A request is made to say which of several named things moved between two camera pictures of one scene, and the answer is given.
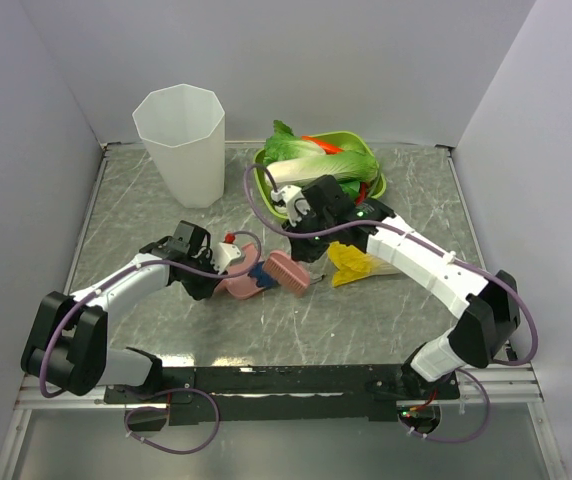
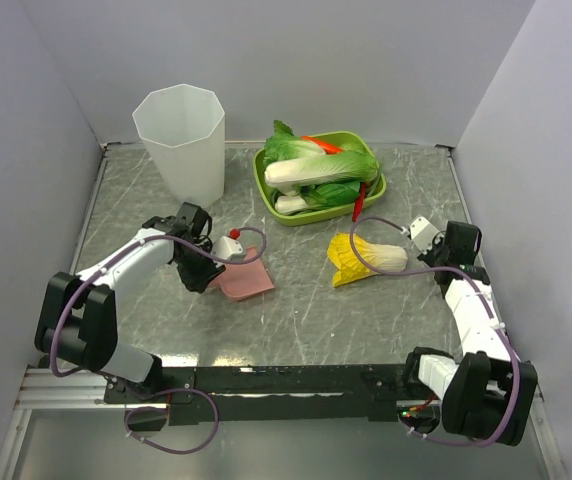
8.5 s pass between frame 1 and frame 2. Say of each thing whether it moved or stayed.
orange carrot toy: stayed
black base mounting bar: stayed
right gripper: moved
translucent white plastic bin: stayed
